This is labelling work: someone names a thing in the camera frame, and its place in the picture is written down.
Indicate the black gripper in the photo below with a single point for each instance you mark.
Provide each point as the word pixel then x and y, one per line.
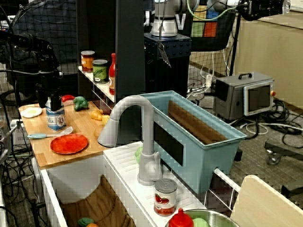
pixel 48 81

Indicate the white blue milk box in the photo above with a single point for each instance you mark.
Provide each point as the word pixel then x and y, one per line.
pixel 56 119

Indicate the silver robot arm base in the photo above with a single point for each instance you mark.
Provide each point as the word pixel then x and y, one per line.
pixel 165 23

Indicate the black WidowX robot arm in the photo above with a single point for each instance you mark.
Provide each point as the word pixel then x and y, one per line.
pixel 28 42

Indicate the black device on arm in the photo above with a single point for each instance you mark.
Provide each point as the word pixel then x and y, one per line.
pixel 260 8

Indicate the white labelled power box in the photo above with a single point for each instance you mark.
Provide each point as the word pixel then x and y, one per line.
pixel 20 134

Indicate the gray control box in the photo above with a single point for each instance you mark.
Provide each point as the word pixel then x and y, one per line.
pixel 229 97

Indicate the red toy pepper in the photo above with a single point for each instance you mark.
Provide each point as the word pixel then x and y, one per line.
pixel 68 97

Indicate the small white plate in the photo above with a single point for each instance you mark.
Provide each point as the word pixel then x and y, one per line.
pixel 30 112

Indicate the green toy broccoli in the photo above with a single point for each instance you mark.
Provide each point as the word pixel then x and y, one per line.
pixel 80 103

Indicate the orange plate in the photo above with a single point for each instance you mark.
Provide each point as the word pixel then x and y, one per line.
pixel 68 143

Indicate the wooden counter board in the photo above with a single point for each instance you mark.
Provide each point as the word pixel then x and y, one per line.
pixel 42 149

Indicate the white shelf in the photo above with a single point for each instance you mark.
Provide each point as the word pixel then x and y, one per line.
pixel 99 92

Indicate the orange label can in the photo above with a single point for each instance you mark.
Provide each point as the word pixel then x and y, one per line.
pixel 87 62

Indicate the tan toy potato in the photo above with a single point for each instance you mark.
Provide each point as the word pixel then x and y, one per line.
pixel 97 133

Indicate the green label can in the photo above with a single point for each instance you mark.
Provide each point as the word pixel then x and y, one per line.
pixel 100 71

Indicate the yellow toy lemon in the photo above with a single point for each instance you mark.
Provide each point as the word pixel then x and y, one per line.
pixel 105 119

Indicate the tall red sauce bottle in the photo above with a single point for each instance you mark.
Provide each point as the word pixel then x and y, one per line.
pixel 112 73

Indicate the black back panel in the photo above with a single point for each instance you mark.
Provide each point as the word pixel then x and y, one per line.
pixel 130 47

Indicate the light green toy vegetable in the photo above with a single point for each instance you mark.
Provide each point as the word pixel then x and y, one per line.
pixel 138 154

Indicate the gray toy faucet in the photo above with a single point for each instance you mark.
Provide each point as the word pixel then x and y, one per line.
pixel 148 142

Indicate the white toy sink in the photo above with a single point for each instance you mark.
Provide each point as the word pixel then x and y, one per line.
pixel 127 179

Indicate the brown cloth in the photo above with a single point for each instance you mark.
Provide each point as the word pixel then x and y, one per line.
pixel 101 203

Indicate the hanging metal spatula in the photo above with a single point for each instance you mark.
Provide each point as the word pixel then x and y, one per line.
pixel 164 53

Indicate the dark green toy vegetable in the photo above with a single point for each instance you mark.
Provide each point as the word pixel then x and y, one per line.
pixel 84 221

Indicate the orange toy fruit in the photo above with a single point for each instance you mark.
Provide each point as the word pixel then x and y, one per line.
pixel 91 225

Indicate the tomato print can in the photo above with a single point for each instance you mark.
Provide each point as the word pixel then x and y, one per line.
pixel 165 198

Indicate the white power strip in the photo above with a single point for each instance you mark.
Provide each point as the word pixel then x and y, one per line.
pixel 208 80

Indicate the light blue plastic bin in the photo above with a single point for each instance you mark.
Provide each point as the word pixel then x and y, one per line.
pixel 201 156

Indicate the banner with coloured squares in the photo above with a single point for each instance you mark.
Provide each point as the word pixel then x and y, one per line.
pixel 208 30

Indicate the red bottle cap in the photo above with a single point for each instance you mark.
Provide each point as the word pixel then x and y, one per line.
pixel 180 220

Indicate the light green toy in bowl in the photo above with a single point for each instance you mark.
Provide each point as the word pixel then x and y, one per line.
pixel 200 222

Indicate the black stand pole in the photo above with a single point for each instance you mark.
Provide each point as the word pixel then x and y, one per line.
pixel 236 42

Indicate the metal bowl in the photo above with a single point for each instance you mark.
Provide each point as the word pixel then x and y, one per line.
pixel 220 218

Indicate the gray teach pendant screen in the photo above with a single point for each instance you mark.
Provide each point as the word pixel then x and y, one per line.
pixel 259 98

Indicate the beige cardboard partition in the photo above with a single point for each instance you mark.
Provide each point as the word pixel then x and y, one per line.
pixel 272 54

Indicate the black wheeled cart base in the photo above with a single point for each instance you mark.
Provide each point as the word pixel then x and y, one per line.
pixel 279 147

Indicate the light wooden board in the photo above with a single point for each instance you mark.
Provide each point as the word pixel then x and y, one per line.
pixel 262 203

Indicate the dark blue pedestal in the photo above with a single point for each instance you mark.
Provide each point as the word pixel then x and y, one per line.
pixel 175 47

